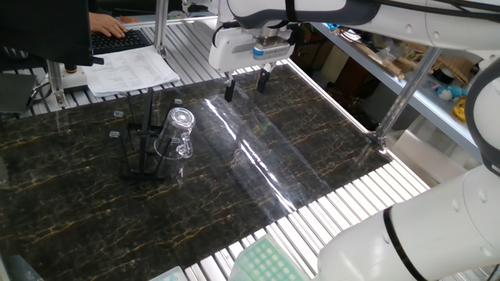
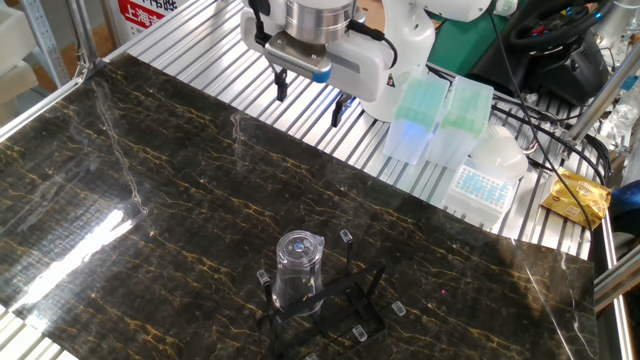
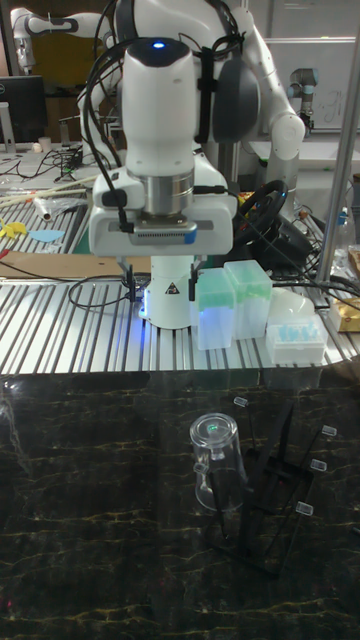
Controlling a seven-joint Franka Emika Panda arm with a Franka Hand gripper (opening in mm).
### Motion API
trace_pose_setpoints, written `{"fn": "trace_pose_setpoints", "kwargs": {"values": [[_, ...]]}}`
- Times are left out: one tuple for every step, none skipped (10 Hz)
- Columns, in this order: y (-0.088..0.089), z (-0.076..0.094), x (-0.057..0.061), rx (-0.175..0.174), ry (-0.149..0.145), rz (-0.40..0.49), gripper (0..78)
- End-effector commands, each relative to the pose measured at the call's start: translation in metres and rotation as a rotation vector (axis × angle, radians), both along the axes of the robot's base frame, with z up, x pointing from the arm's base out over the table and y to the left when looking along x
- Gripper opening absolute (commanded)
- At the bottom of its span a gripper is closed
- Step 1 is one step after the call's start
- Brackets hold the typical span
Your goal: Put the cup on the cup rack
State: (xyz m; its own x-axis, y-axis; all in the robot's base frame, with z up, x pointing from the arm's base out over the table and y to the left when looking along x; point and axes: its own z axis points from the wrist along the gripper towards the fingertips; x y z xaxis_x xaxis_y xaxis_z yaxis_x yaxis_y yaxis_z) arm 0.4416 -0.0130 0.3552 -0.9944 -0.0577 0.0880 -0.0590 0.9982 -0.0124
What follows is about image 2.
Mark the grey wrist camera blue cap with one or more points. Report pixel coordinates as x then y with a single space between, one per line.
300 60

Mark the brown cardboard sheet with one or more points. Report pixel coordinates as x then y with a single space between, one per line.
372 12

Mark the clear plastic bag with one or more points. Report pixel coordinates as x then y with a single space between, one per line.
622 120

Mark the red white Chinese sign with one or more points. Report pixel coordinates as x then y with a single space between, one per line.
140 15

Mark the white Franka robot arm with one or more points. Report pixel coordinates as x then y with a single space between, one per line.
400 30

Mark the white plastic dome lid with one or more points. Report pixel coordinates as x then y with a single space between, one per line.
500 152

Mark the aluminium frame post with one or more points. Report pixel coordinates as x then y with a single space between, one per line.
600 97

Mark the aluminium frame rail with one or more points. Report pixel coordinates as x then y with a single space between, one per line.
620 277

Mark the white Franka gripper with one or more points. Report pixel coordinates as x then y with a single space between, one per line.
360 60

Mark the perforated metal bracket post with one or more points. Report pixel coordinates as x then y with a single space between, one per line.
45 40

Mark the green cutting mat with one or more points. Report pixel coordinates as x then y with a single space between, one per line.
460 45

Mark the white foam box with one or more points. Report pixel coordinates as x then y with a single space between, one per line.
15 45

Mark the gold foil packet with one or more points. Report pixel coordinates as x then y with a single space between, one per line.
577 197

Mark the white translucent plastic box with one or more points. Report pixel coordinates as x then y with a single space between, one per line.
477 192

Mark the black steering wheel controller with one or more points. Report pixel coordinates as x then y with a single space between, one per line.
560 55

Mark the blue round object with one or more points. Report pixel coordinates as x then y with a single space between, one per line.
627 200

